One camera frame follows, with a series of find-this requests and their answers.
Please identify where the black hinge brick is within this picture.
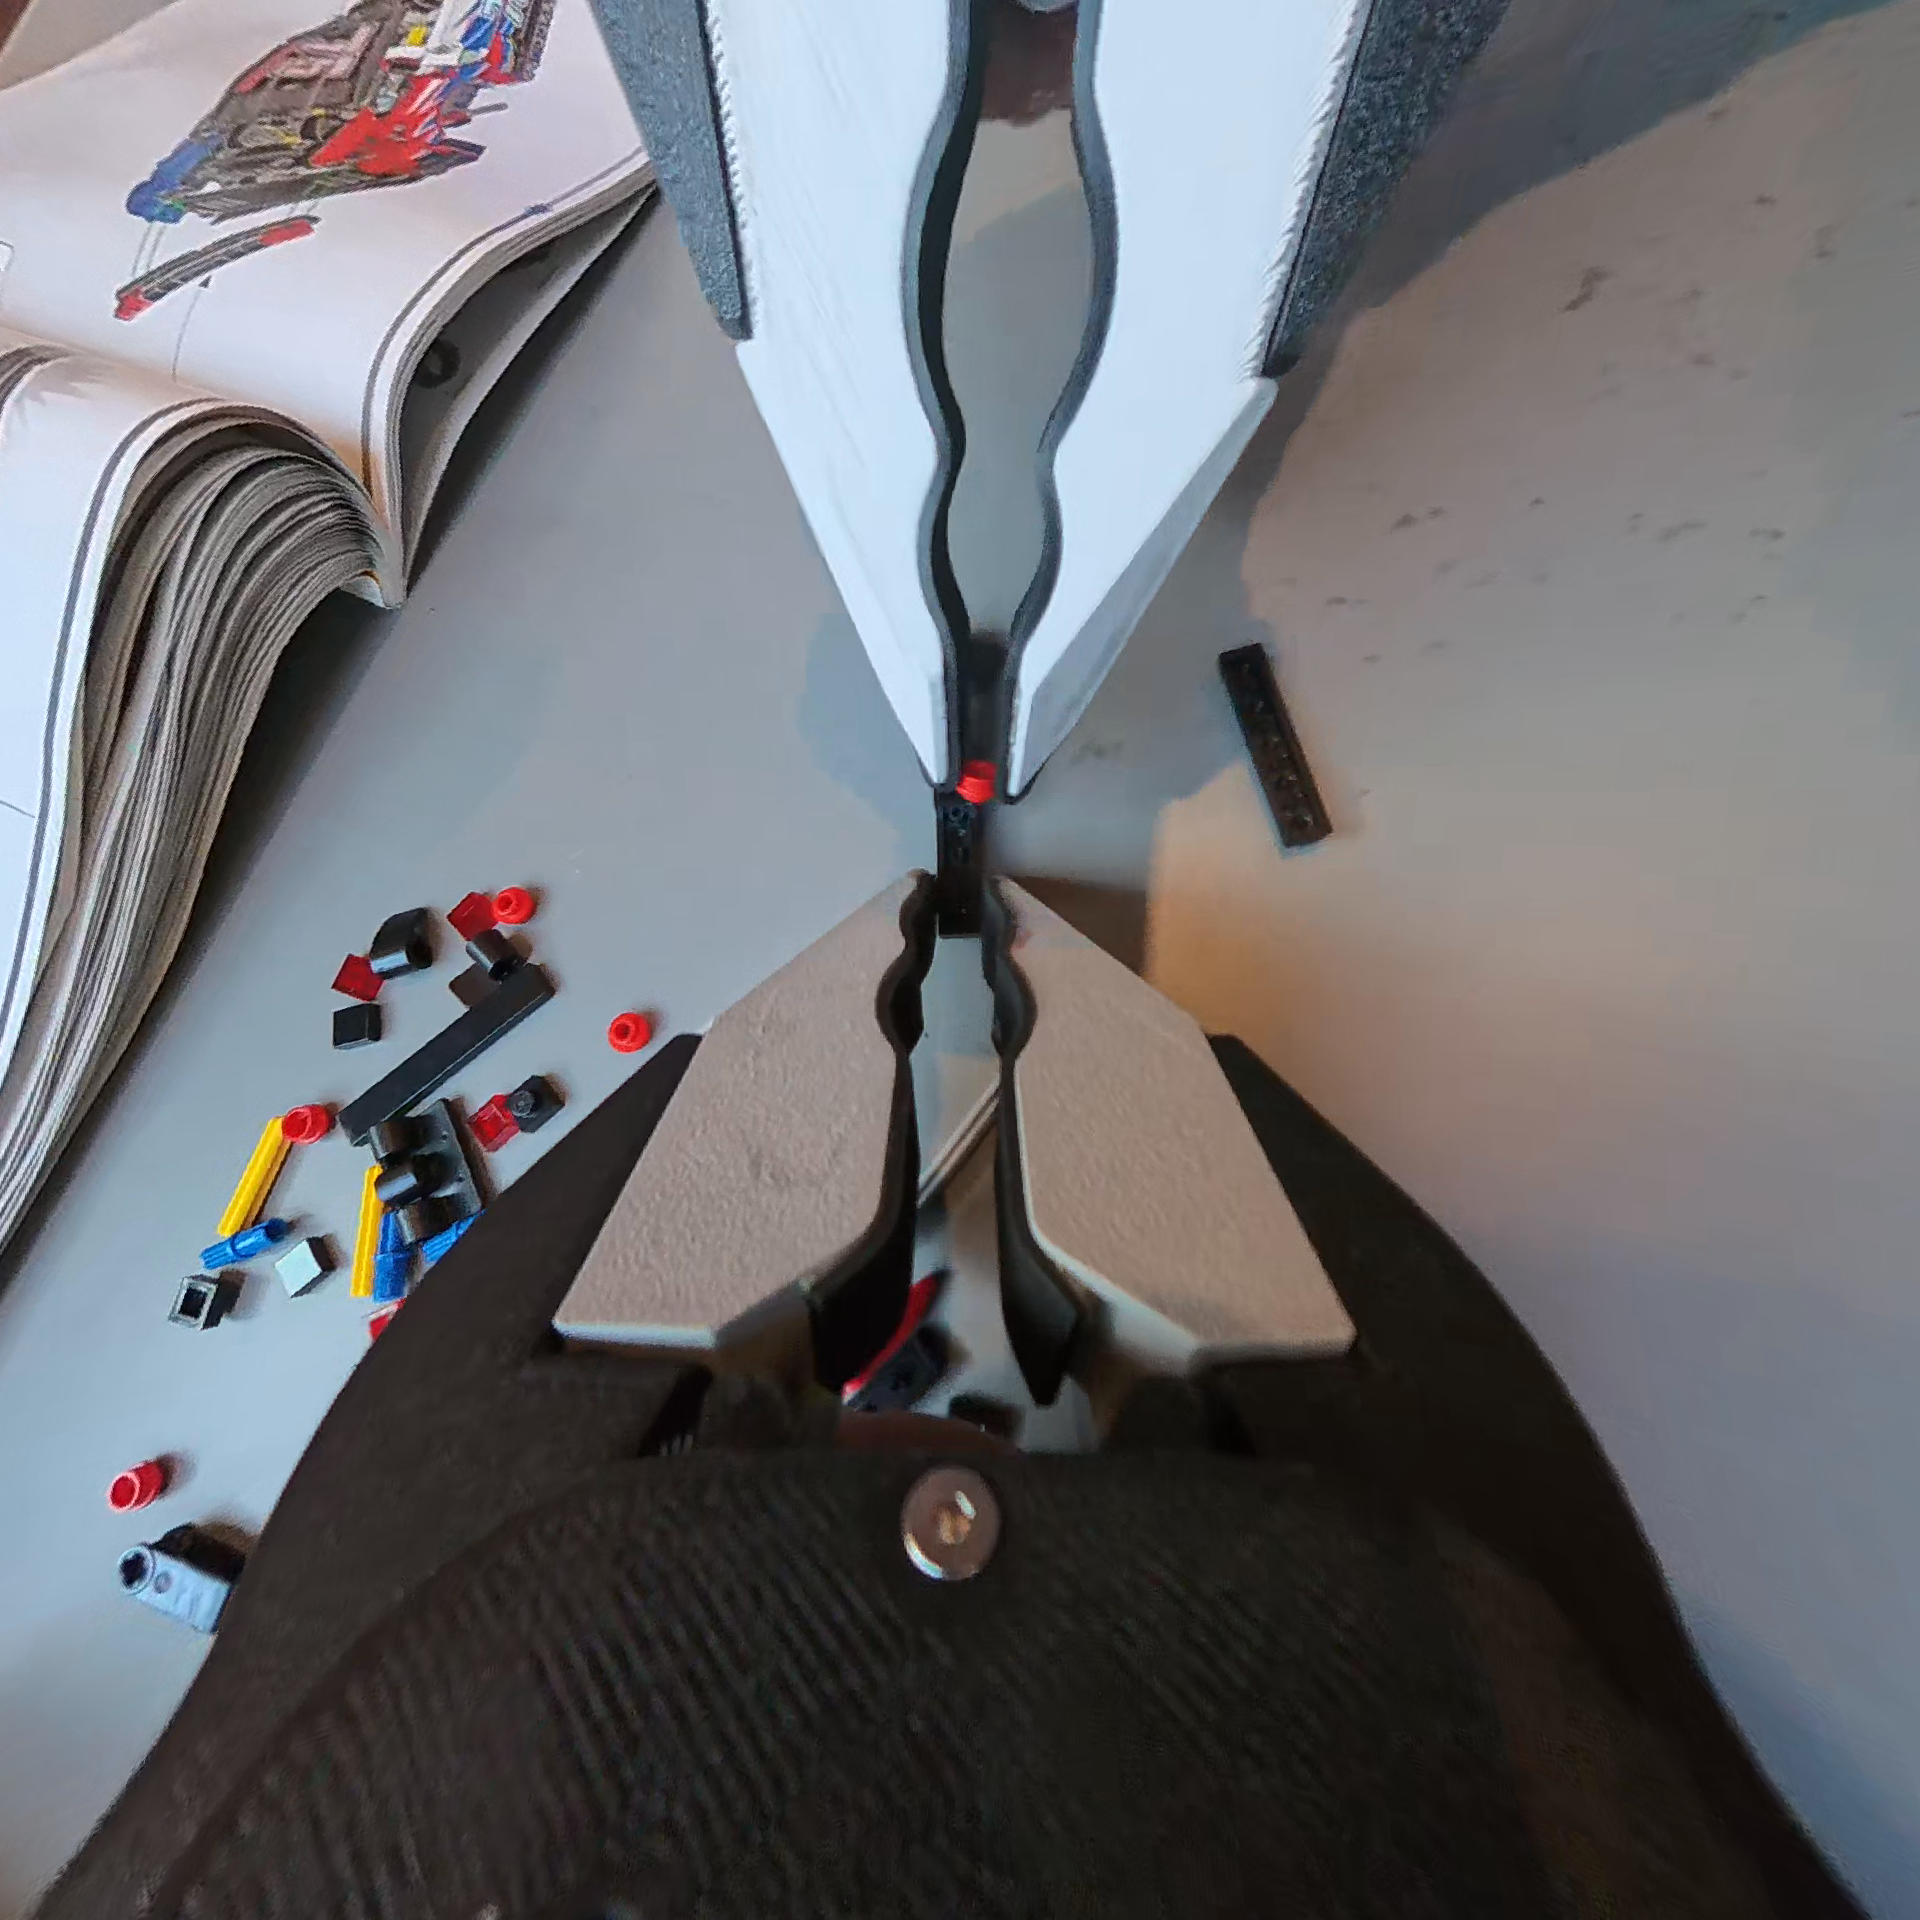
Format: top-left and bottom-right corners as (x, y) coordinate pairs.
(366, 1102), (492, 1226)

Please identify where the black pin connector brick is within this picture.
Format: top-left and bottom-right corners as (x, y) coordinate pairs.
(114, 1520), (251, 1632)

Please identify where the small black brick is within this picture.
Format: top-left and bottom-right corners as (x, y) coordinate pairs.
(844, 1335), (944, 1413)

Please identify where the grey axle rod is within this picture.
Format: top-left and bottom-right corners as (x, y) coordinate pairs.
(918, 1086), (1002, 1205)

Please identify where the open instruction booklet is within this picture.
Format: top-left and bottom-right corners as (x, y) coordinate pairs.
(0, 0), (665, 1249)

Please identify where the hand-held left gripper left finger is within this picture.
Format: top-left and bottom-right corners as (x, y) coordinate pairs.
(552, 872), (929, 1390)

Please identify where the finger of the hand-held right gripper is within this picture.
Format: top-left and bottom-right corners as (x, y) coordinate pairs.
(1006, 0), (1374, 799)
(703, 0), (971, 792)

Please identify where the red wedge brick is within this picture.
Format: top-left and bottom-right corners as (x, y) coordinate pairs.
(847, 1270), (951, 1383)

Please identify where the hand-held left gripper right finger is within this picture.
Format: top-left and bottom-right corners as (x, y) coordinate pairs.
(984, 879), (1361, 1407)

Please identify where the pile of small brick pieces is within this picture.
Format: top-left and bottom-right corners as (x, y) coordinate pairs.
(166, 882), (577, 1338)

